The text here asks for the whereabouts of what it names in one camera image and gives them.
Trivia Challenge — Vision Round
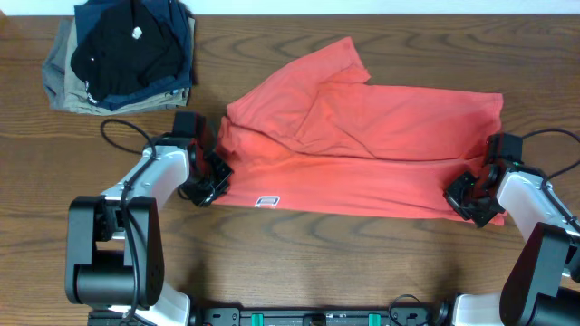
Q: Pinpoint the coral red t-shirt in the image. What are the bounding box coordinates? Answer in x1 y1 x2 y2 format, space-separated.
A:
217 38 504 220

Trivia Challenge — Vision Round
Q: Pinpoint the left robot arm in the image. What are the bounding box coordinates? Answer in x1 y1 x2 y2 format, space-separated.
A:
64 137 232 325

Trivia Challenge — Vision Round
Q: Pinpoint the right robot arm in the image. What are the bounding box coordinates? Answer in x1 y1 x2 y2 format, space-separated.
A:
432 160 579 325

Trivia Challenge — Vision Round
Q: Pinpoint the khaki folded garment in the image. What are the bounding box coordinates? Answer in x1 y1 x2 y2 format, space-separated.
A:
61 20 190 116

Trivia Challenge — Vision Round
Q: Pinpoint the navy folded garment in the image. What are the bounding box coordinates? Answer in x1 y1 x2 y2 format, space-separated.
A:
71 0 192 111

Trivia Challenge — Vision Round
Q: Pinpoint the grey folded garment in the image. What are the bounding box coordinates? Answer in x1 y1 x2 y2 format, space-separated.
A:
42 19 72 110

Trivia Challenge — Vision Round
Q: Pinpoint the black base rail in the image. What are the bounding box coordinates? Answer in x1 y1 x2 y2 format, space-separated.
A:
178 303 452 326

